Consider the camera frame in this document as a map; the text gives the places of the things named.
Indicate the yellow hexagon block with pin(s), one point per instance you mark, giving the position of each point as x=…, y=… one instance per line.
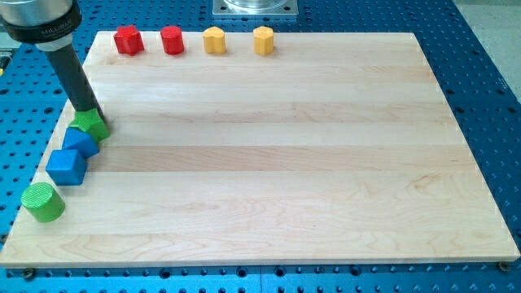
x=263, y=40

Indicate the red cylinder block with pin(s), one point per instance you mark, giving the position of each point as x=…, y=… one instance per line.
x=172, y=40

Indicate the board clamp screw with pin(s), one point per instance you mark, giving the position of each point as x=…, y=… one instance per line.
x=504, y=266
x=28, y=274

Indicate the blue cube block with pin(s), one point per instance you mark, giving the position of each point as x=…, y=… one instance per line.
x=66, y=167

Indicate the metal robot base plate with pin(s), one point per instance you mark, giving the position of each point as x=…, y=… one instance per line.
x=254, y=7

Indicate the green cylinder block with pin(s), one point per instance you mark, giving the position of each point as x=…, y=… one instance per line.
x=43, y=202

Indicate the blue pentagon block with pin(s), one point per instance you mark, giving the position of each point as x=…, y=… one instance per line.
x=75, y=139

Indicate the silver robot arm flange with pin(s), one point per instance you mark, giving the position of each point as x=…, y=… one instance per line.
x=48, y=24

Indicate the right board clamp screw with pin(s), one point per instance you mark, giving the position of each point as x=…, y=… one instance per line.
x=504, y=266

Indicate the green star block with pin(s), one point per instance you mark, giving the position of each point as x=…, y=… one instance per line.
x=91, y=123

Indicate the wooden board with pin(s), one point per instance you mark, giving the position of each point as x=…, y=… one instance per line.
x=337, y=148

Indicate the left board clamp screw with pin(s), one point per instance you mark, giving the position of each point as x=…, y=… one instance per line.
x=28, y=274

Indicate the black pusher rod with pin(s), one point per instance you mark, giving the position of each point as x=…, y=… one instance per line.
x=73, y=79

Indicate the red star block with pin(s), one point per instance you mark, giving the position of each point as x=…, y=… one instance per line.
x=128, y=40

